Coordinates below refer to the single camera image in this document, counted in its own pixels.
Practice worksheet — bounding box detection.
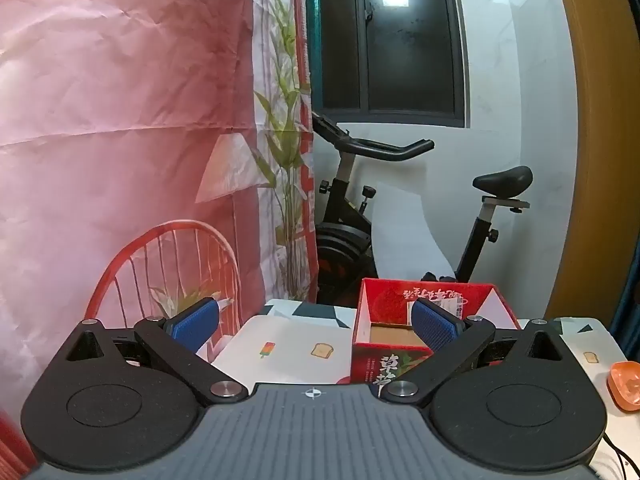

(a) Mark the pink printed backdrop cloth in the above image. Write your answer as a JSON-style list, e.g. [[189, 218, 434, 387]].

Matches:
[[0, 0, 317, 480]]

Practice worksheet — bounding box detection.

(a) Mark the blue curtain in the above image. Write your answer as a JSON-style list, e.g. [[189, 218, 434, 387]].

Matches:
[[610, 280, 640, 347]]

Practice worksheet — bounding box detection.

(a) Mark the grey geometric tablecloth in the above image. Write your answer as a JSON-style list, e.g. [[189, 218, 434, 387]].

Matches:
[[260, 299, 613, 341]]

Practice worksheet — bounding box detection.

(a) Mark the yellow wooden door frame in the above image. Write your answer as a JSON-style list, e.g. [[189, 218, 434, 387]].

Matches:
[[544, 0, 640, 328]]

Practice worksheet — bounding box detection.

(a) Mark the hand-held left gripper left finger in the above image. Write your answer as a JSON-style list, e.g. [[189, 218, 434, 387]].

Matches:
[[62, 297, 249, 407]]

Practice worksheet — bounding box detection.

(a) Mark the orange bowl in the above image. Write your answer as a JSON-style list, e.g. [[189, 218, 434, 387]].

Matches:
[[606, 360, 640, 413]]

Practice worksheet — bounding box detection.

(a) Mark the white foam sheet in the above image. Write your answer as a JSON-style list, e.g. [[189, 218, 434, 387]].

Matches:
[[370, 182, 459, 286]]

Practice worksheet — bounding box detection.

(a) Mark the black cable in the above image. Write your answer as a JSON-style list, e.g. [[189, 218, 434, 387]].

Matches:
[[602, 432, 640, 480]]

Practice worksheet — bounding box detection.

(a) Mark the red cardboard box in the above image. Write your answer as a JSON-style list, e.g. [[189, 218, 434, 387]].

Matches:
[[348, 277, 523, 386]]

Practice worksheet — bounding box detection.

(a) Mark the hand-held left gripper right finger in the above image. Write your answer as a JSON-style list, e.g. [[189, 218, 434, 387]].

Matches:
[[381, 298, 569, 407]]

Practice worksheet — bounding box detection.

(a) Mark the dark window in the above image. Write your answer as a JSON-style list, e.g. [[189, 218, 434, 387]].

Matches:
[[305, 0, 471, 129]]

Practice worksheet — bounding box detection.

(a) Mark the black exercise bike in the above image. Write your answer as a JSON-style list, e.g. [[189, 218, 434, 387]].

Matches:
[[311, 112, 534, 311]]

